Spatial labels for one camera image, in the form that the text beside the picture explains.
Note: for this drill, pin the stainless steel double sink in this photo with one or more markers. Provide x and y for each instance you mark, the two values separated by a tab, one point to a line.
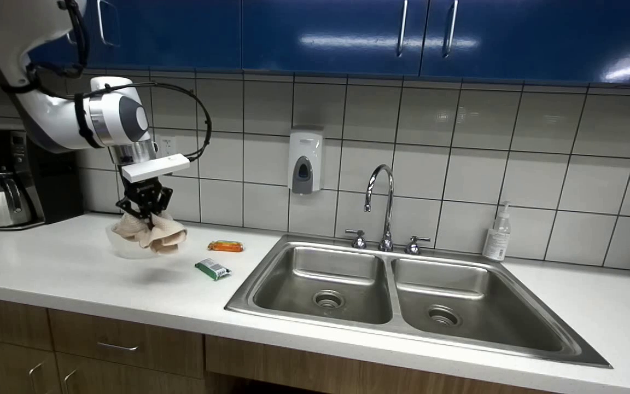
416	298

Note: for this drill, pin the clear pump soap bottle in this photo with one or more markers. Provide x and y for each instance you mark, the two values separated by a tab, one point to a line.
496	236

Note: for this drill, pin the wooden sink front panel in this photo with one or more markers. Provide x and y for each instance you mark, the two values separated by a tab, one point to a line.
343	369

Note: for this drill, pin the steel coffee carafe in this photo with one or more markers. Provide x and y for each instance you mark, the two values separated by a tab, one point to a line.
2	200

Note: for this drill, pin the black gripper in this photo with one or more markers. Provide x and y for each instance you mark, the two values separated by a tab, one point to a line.
145	191

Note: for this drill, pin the beige waffle-weave towel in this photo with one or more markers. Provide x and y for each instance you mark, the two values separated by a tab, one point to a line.
163	234

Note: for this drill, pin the green wrapped snack bar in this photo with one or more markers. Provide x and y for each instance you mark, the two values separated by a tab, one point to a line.
212	270

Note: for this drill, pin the white wall soap dispenser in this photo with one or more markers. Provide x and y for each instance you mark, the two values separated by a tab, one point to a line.
304	162

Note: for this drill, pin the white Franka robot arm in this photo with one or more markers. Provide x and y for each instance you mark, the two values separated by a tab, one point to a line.
60	116

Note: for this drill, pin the chrome faucet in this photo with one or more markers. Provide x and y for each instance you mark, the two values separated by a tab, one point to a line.
387	210

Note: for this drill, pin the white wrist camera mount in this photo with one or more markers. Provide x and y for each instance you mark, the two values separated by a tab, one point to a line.
155	166

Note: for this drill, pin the black coffee maker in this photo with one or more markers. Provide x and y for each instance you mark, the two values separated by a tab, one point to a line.
43	183

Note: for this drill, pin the blue cabinet door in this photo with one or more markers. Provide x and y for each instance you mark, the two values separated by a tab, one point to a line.
43	56
175	36
546	40
328	36

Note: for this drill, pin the orange wrapped snack bar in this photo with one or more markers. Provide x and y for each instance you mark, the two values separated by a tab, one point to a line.
225	245

